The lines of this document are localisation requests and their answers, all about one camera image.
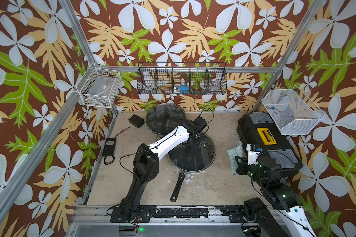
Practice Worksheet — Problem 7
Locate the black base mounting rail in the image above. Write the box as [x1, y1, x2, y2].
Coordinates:
[110, 205, 269, 223]

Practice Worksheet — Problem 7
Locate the black wire basket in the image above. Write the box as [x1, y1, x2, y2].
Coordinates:
[135, 62, 228, 95]

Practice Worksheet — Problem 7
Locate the light green fluffy cloth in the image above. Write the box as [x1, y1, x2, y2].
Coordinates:
[227, 141, 244, 175]

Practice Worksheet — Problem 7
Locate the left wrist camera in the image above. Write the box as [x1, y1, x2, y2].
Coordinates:
[193, 116, 207, 132]

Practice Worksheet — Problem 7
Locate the blue object in basket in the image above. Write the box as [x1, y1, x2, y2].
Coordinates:
[179, 86, 189, 94]

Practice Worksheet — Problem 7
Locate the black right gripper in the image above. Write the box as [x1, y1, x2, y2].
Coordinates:
[233, 154, 267, 190]

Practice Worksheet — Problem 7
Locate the black front frying pan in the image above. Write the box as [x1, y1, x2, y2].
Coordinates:
[168, 134, 217, 203]

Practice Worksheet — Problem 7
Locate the red black adapter cable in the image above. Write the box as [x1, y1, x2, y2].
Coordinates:
[103, 126, 131, 166]

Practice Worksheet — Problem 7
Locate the white wire basket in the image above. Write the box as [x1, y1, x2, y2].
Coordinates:
[77, 63, 122, 108]
[262, 86, 325, 136]

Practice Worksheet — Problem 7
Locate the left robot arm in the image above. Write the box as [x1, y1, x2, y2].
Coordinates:
[120, 116, 207, 222]

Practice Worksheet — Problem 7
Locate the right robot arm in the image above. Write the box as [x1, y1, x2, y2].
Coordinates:
[234, 148, 316, 237]

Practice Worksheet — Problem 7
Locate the small black battery box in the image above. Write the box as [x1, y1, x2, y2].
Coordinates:
[129, 114, 145, 128]

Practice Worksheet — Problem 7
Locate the black yellow tool case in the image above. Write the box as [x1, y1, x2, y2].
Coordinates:
[236, 112, 303, 177]

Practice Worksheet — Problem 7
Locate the white wire basket left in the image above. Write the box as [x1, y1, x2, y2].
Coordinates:
[77, 63, 122, 108]

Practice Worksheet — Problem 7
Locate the black power adapter brick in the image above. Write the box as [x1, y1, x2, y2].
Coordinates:
[102, 138, 117, 157]

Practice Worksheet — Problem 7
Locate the white wire basket right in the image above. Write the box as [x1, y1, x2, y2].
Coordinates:
[262, 86, 325, 136]

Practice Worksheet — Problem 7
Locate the black back frying pan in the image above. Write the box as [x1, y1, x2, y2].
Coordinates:
[144, 103, 187, 136]

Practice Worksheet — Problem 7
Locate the aluminium frame post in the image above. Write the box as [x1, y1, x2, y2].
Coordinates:
[59, 1, 118, 116]

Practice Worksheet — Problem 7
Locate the black frying pan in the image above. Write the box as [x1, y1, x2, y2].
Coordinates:
[144, 103, 187, 136]
[168, 134, 217, 203]

